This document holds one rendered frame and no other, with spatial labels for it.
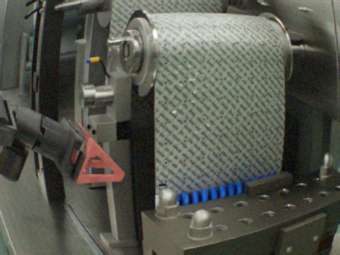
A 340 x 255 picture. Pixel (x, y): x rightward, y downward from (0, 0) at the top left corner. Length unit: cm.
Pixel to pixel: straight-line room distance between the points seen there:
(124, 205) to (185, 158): 15
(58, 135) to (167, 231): 20
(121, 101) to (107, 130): 5
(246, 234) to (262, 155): 24
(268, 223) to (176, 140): 22
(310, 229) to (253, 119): 26
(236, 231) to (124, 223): 28
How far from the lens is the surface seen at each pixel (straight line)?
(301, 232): 94
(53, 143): 91
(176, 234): 90
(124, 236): 113
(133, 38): 98
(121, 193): 109
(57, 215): 126
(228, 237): 88
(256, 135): 107
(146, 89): 99
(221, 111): 102
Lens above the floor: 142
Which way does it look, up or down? 17 degrees down
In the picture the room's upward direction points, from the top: straight up
